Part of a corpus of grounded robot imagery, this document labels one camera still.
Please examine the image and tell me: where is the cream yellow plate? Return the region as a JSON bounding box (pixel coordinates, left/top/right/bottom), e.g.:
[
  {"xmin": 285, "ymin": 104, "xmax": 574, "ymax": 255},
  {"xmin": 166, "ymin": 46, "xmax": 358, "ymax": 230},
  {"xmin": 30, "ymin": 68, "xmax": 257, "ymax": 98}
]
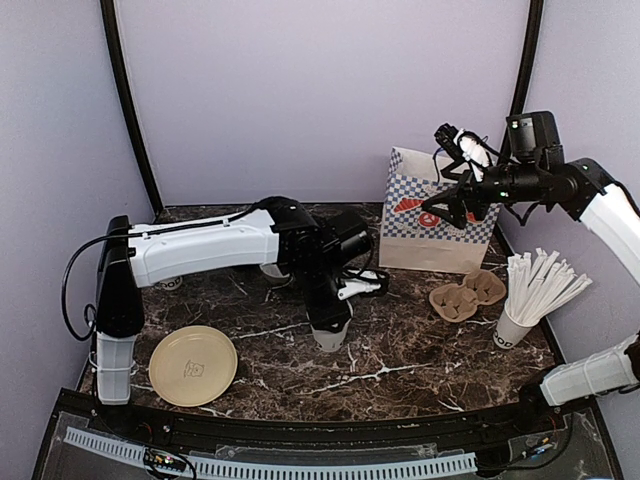
[{"xmin": 148, "ymin": 325, "xmax": 238, "ymax": 407}]

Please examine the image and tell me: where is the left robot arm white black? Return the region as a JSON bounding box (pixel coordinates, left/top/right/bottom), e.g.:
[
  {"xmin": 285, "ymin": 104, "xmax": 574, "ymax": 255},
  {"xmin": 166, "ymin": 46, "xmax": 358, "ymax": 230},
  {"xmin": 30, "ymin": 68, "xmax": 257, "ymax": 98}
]
[{"xmin": 74, "ymin": 196, "xmax": 388, "ymax": 436}]

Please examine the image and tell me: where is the blue checkered paper bag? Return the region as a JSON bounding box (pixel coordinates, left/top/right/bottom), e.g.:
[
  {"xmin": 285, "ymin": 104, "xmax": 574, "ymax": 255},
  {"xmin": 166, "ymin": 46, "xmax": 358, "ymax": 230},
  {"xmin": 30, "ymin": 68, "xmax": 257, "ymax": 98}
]
[{"xmin": 379, "ymin": 147, "xmax": 500, "ymax": 274}]

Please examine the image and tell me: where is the black front table rail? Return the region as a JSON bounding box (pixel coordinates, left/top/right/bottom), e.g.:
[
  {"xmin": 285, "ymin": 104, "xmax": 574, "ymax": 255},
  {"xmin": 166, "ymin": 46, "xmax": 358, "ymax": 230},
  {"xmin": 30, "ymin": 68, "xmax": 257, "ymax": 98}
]
[{"xmin": 49, "ymin": 394, "xmax": 591, "ymax": 454}]

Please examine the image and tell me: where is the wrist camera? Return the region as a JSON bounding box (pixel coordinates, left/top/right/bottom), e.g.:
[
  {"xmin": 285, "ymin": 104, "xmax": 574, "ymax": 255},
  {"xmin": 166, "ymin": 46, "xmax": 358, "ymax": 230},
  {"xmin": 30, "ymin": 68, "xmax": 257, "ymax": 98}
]
[
  {"xmin": 434, "ymin": 123, "xmax": 493, "ymax": 179},
  {"xmin": 337, "ymin": 269, "xmax": 390, "ymax": 300}
]

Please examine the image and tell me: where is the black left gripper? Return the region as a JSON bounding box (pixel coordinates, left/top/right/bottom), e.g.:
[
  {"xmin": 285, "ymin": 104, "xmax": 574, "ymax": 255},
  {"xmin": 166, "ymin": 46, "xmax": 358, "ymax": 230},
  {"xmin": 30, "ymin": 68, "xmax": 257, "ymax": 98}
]
[{"xmin": 291, "ymin": 259, "xmax": 353, "ymax": 334}]

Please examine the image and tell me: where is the white ceramic bowl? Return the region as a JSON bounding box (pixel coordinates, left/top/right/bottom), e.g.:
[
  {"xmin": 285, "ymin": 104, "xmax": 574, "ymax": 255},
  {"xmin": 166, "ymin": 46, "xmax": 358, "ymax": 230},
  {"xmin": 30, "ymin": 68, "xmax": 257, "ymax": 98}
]
[{"xmin": 259, "ymin": 264, "xmax": 291, "ymax": 285}]

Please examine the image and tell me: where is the left black frame post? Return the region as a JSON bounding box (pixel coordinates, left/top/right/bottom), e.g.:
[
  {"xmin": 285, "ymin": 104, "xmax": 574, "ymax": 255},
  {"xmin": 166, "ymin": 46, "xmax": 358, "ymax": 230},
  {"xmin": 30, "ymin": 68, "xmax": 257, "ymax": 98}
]
[{"xmin": 100, "ymin": 0, "xmax": 164, "ymax": 215}]

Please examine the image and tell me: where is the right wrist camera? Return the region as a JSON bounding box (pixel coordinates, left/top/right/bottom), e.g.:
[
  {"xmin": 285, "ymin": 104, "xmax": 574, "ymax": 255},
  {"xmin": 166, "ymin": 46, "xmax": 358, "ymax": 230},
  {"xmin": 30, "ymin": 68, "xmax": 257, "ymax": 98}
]
[{"xmin": 434, "ymin": 123, "xmax": 493, "ymax": 179}]

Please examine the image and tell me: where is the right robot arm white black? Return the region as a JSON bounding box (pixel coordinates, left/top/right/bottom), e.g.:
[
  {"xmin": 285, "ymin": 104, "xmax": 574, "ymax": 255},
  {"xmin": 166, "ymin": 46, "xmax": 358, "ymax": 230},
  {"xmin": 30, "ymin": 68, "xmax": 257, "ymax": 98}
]
[{"xmin": 421, "ymin": 111, "xmax": 639, "ymax": 434}]

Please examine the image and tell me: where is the white perforated cable duct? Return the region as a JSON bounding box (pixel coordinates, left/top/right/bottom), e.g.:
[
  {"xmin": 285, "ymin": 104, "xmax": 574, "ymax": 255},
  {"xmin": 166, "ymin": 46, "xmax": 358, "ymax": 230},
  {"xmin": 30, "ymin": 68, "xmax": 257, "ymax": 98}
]
[{"xmin": 63, "ymin": 427, "xmax": 478, "ymax": 479}]

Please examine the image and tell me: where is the brown cardboard cup carrier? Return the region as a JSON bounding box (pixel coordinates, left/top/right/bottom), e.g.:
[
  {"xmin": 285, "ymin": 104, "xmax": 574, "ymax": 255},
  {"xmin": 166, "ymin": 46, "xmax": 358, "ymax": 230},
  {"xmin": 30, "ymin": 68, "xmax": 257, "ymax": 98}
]
[{"xmin": 429, "ymin": 269, "xmax": 507, "ymax": 323}]

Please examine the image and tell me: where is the white cup holding straws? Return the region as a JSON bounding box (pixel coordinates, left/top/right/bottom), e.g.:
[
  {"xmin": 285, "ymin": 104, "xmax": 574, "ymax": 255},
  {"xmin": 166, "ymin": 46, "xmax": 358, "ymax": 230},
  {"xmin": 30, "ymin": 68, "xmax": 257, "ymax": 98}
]
[{"xmin": 493, "ymin": 302, "xmax": 537, "ymax": 350}]

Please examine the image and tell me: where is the black frame post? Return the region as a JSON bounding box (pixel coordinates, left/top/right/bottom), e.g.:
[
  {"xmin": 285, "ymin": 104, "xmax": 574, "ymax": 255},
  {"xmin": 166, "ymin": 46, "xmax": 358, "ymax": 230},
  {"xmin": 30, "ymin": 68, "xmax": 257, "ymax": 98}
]
[
  {"xmin": 100, "ymin": 0, "xmax": 164, "ymax": 215},
  {"xmin": 507, "ymin": 0, "xmax": 545, "ymax": 119}
]

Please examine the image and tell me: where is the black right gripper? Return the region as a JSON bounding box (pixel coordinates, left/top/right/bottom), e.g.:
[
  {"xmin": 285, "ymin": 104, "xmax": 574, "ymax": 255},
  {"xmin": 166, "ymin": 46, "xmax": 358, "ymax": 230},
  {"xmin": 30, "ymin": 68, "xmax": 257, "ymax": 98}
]
[{"xmin": 422, "ymin": 159, "xmax": 545, "ymax": 228}]

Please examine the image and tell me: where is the white paper cup stack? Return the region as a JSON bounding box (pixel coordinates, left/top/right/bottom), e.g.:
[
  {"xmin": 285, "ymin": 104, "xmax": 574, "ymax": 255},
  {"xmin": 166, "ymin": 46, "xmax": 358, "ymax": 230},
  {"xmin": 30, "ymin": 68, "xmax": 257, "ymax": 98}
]
[{"xmin": 157, "ymin": 276, "xmax": 183, "ymax": 291}]

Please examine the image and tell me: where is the right black frame post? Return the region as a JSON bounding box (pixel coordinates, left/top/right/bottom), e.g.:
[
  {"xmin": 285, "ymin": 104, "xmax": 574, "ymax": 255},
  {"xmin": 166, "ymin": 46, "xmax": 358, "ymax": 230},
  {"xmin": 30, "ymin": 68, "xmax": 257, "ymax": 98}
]
[{"xmin": 507, "ymin": 0, "xmax": 545, "ymax": 119}]

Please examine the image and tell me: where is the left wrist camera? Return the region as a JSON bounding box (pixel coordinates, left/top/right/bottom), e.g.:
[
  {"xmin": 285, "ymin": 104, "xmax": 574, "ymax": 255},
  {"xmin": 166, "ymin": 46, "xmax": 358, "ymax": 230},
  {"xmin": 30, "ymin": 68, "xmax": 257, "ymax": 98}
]
[{"xmin": 337, "ymin": 269, "xmax": 390, "ymax": 300}]

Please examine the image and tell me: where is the paper wrapped straws bundle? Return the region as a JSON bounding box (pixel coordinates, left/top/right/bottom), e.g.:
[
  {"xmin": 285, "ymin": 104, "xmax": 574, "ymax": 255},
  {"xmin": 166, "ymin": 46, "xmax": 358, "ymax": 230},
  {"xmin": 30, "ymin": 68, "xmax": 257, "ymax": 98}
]
[{"xmin": 505, "ymin": 248, "xmax": 592, "ymax": 327}]

